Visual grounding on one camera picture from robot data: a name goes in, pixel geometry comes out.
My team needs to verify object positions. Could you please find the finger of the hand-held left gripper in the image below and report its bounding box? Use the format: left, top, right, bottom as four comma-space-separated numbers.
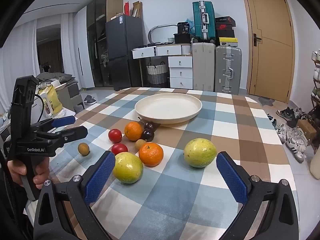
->
30, 116, 76, 133
31, 126, 88, 147

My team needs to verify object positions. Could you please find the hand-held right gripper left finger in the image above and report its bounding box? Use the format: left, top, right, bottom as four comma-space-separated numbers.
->
34, 151, 117, 240

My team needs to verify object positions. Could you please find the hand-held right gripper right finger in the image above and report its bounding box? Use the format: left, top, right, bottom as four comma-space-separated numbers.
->
216, 151, 299, 240

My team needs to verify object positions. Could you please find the yellow-green guava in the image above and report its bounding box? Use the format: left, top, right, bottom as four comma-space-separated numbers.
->
112, 152, 144, 184
184, 138, 217, 168

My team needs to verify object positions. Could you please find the red tomato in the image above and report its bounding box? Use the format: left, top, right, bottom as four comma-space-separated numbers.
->
111, 143, 129, 156
108, 129, 123, 143

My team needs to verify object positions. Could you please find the orange mandarin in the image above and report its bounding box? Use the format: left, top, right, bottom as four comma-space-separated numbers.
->
139, 142, 164, 167
124, 121, 143, 141

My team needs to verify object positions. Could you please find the cream round plate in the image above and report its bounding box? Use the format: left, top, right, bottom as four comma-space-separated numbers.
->
134, 93, 202, 125

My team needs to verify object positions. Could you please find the person's left hand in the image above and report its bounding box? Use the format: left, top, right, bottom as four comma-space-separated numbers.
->
7, 158, 50, 189

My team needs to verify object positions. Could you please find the yellow printed bag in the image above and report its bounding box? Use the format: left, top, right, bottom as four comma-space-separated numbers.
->
41, 85, 63, 117

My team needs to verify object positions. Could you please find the large cardboard box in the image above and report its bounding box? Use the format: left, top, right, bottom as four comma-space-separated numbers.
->
55, 81, 84, 113

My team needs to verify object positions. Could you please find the grey bedding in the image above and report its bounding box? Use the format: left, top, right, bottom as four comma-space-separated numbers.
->
36, 71, 73, 83

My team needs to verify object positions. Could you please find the white sheer curtain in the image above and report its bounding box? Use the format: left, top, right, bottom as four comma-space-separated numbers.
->
0, 12, 80, 113

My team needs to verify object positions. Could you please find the dark purple plum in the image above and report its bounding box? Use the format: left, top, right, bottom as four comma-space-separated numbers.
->
137, 117, 157, 131
140, 129, 155, 142

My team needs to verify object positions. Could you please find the white wardrobe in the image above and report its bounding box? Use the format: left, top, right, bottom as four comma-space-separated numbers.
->
75, 5, 95, 90

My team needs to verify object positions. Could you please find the pile of shoes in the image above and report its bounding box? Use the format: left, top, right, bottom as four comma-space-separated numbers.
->
266, 106, 313, 163

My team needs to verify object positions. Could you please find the grey doormat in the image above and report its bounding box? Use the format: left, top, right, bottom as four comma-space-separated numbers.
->
258, 96, 275, 107

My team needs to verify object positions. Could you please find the white container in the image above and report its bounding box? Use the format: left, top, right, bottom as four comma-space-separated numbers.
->
310, 150, 320, 183

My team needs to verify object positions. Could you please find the dark glass tall cabinet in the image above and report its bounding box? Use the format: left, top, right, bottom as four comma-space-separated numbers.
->
86, 0, 123, 88

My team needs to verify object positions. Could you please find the small brown cardboard box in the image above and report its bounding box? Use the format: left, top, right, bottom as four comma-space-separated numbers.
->
296, 119, 317, 140

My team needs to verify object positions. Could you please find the black refrigerator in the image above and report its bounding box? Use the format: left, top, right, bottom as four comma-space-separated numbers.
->
105, 14, 145, 91

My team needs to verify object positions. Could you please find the grey aluminium suitcase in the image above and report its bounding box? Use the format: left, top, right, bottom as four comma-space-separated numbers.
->
214, 45, 242, 95

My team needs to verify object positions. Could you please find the white desk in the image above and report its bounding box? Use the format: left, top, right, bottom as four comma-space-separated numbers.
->
132, 44, 193, 87

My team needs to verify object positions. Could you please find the beige suitcase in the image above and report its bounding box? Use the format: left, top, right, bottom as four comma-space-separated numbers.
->
192, 42, 216, 92

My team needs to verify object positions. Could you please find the wooden door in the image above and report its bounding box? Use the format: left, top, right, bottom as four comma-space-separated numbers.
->
239, 0, 295, 103

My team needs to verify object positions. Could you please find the white drawer cabinet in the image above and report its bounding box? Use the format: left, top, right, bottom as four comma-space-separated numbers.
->
168, 56, 193, 90

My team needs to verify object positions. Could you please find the open brown cardboard box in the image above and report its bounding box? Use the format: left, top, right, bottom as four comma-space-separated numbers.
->
132, 1, 143, 18

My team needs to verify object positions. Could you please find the yellow and black box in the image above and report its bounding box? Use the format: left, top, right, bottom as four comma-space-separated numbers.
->
219, 37, 238, 47

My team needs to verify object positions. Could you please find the plain black box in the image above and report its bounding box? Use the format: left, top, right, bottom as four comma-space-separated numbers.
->
216, 29, 235, 38

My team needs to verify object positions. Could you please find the black storage box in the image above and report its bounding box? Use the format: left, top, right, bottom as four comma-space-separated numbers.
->
174, 33, 192, 44

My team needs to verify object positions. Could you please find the black tub with label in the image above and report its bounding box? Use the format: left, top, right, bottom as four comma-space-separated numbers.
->
177, 22, 191, 34

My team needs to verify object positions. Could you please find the teal suitcase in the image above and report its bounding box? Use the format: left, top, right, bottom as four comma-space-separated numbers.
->
192, 1, 216, 43

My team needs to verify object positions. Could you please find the black cable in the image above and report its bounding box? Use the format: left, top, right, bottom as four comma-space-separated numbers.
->
32, 94, 45, 124

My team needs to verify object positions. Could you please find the woven basket with handles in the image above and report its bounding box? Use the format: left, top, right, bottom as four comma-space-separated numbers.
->
146, 62, 168, 85

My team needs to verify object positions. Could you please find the oval metal frame mirror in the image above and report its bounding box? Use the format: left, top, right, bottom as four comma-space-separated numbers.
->
148, 24, 178, 44

